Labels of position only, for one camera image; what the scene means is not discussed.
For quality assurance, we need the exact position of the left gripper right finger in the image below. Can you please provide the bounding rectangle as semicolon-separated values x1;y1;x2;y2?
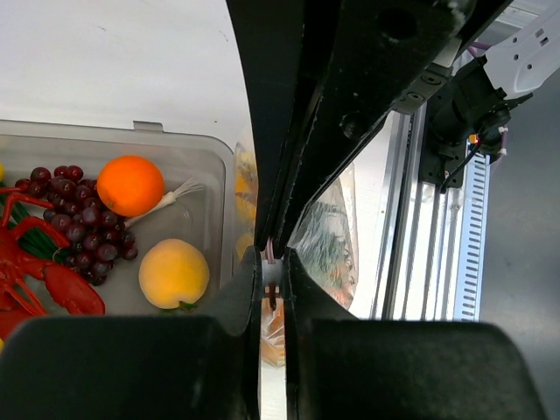
282;249;546;419

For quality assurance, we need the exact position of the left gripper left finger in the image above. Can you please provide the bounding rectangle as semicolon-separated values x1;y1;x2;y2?
1;247;263;419

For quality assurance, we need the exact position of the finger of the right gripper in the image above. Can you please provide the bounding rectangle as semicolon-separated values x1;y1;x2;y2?
227;1;340;245
269;1;506;245

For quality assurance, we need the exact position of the orange spiky pineapple fruit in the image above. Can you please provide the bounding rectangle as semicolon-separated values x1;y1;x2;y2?
235;174;358;367

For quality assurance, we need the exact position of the clear zip top bag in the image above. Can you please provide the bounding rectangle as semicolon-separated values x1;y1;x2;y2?
234;139;360;368

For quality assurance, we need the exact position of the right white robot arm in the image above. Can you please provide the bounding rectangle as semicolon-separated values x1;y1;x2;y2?
227;1;559;251

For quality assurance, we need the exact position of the clear plastic food bin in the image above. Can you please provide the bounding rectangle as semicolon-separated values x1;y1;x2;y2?
1;121;232;316

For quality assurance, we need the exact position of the small yellow fruit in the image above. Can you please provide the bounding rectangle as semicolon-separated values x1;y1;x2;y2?
138;239;210;310

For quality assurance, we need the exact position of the white green onion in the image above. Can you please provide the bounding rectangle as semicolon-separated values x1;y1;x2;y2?
124;178;204;228

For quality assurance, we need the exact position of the red lobster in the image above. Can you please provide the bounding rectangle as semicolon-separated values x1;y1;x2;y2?
1;187;105;339

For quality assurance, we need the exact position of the green bean bundle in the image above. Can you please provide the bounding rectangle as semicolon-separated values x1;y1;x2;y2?
8;203;71;263

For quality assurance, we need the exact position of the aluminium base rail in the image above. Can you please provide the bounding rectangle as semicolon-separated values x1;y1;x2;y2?
370;107;463;321

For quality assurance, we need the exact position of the white slotted cable duct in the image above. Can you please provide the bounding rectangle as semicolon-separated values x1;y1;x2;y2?
453;154;490;322

